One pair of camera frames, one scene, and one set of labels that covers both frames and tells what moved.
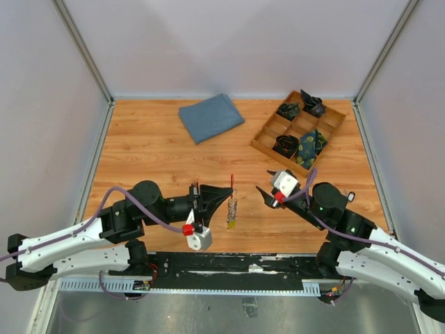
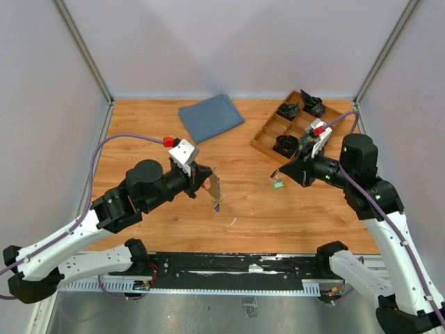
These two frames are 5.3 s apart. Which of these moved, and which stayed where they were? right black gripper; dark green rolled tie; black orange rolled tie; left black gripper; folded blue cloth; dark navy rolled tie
Moved: left black gripper; right black gripper
Stayed: black orange rolled tie; dark green rolled tie; folded blue cloth; dark navy rolled tie
